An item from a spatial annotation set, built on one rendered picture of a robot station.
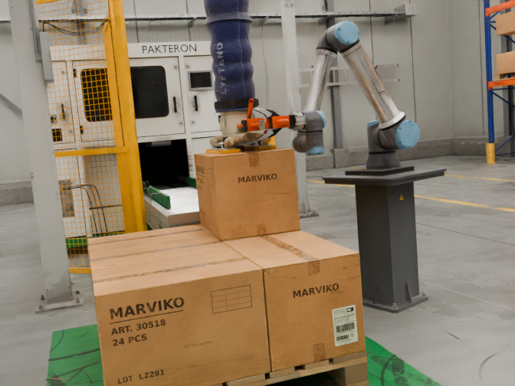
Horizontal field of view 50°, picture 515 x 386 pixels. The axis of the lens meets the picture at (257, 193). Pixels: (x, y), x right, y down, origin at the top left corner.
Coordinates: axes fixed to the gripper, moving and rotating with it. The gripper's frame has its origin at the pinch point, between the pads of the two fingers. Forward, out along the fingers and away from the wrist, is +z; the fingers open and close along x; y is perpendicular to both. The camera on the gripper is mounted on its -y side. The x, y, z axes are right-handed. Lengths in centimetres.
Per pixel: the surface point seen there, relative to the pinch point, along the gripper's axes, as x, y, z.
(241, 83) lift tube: 21.4, 17.3, -0.8
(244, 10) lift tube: 57, 19, -6
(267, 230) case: -51, -5, 0
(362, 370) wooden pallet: -100, -65, -15
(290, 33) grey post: 102, 339, -165
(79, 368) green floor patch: -107, 15, 92
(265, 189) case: -31.1, -4.8, -1.1
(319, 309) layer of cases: -73, -64, 2
